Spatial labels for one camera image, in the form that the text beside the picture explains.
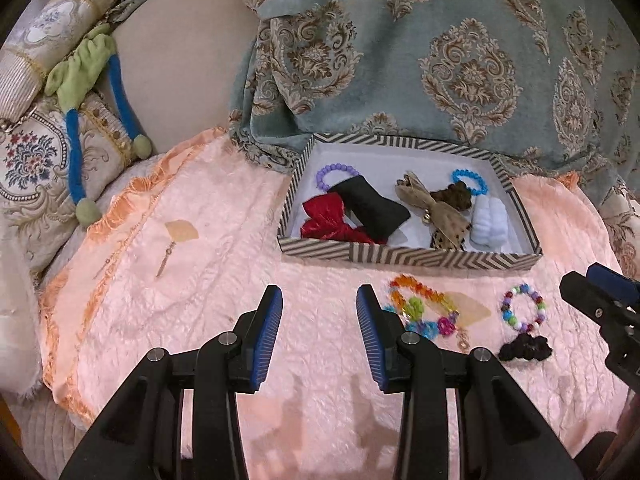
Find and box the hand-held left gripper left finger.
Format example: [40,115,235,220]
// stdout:
[59,285,284,480]

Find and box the blue bead bracelet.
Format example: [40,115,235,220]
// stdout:
[451,167,488,195]

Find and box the black scrunchie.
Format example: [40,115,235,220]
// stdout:
[498,332,553,362]

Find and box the purple bead bracelet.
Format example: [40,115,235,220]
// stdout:
[316,161,362,192]

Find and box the red shiny bow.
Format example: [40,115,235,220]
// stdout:
[300,195,386,245]

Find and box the striped cardboard box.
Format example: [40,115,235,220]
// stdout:
[277,133,544,272]

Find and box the pale blue fluffy scrunchie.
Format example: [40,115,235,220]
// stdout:
[470,194,508,252]

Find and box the embroidered floral cushion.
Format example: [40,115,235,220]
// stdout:
[0,92,138,271]

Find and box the brown scrunchie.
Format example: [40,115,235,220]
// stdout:
[429,183,475,212]

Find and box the beige sofa cushion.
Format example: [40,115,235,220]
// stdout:
[100,0,261,156]

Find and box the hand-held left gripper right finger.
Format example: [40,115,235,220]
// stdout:
[355,285,586,480]

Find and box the black fabric bow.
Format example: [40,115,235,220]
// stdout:
[327,175,412,241]

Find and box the teal damask cloth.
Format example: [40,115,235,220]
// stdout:
[82,0,640,206]

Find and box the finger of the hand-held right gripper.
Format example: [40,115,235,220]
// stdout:
[559,271,640,324]
[586,262,640,307]

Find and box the cream floral cloth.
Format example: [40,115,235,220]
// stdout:
[597,180,640,281]

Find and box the pink quilted blanket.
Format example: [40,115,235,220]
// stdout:
[39,127,631,466]

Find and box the colourful bead pompom bracelet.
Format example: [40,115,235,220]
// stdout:
[384,274,461,341]

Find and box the multicolour bead bracelet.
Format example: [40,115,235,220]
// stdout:
[498,283,547,333]

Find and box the beige leopard print bow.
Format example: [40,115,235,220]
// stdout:
[394,171,473,251]

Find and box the green and blue plush toy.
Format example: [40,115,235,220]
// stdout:
[44,24,151,226]

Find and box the embroidered bolster pillow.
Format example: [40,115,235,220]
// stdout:
[0,0,121,121]

